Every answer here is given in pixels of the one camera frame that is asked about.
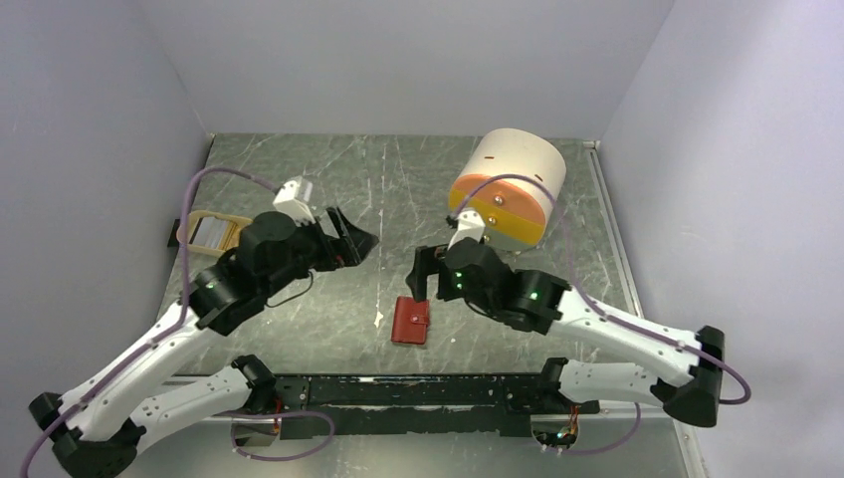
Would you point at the cream cylindrical drawer box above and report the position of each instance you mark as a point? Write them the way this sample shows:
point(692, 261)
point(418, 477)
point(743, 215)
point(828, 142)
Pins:
point(516, 210)

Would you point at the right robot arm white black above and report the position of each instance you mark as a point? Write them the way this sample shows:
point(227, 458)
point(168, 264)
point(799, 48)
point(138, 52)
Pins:
point(661, 366)

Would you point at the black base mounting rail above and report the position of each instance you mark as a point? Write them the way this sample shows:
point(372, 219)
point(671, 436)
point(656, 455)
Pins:
point(384, 404)

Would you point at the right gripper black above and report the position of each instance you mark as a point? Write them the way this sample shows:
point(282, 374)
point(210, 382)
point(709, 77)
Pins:
point(426, 260)

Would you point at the red leather card holder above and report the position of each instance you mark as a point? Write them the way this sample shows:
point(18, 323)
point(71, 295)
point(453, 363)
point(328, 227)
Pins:
point(411, 320)

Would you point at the black card beside tray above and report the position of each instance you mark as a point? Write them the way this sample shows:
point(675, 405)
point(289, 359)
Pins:
point(173, 238)

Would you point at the stack of credit cards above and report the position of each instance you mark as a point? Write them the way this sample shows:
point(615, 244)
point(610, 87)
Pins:
point(213, 233)

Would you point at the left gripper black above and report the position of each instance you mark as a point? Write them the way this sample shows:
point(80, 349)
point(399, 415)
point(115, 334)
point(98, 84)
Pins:
point(349, 250)

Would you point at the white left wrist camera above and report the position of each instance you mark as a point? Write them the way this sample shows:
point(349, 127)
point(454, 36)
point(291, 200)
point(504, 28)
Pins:
point(293, 199)

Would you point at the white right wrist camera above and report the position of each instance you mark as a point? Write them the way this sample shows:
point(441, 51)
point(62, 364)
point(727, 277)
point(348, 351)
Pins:
point(468, 224)

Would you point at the gold metal card tray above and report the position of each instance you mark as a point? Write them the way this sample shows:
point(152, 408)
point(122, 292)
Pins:
point(194, 216)

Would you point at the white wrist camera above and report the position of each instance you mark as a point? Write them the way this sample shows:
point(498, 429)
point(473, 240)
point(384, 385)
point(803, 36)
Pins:
point(468, 224)
point(293, 199)

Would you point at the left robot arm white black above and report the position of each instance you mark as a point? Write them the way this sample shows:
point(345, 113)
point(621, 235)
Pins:
point(99, 427)

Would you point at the aluminium frame rail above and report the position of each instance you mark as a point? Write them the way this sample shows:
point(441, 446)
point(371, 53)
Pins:
point(219, 393)

